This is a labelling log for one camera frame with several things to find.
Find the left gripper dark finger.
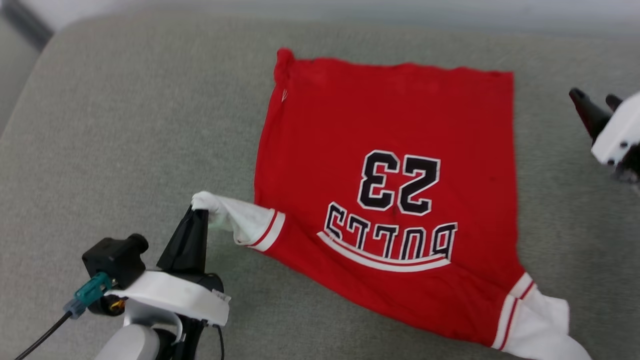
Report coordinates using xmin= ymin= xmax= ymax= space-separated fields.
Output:
xmin=157 ymin=208 xmax=197 ymax=274
xmin=194 ymin=209 xmax=210 ymax=274

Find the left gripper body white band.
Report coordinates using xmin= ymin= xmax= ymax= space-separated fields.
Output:
xmin=106 ymin=269 xmax=232 ymax=327

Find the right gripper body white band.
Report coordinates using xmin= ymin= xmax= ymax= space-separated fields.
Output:
xmin=590 ymin=92 xmax=640 ymax=166

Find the red Bulls 23 jersey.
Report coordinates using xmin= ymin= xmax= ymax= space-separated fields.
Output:
xmin=191 ymin=47 xmax=594 ymax=360

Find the grey-green fabric sofa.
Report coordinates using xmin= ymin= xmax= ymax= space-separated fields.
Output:
xmin=0 ymin=10 xmax=640 ymax=360

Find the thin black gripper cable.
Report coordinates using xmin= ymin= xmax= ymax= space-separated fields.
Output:
xmin=214 ymin=324 xmax=227 ymax=360

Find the black cable with teal plug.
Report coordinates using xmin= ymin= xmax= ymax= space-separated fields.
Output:
xmin=14 ymin=272 xmax=114 ymax=360

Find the dark grey wall strip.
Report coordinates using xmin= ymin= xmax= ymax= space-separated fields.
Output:
xmin=0 ymin=0 xmax=55 ymax=52

